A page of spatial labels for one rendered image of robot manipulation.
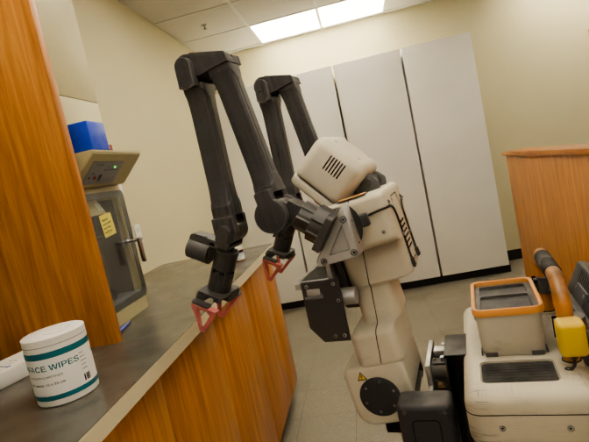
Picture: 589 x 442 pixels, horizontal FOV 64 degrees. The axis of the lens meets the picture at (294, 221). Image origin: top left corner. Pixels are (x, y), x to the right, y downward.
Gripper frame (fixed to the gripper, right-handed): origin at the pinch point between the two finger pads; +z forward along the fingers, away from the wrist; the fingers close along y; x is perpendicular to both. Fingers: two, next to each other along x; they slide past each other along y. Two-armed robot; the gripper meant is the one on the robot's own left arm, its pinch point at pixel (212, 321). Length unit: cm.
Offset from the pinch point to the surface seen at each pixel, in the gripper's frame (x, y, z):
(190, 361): -10.5, -14.2, 23.9
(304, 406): 7, -134, 108
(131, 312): -44, -29, 26
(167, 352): -9.2, 2.9, 11.5
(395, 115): -17, -343, -62
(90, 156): -55, -14, -27
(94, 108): -79, -39, -38
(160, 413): -4.6, 8.9, 24.3
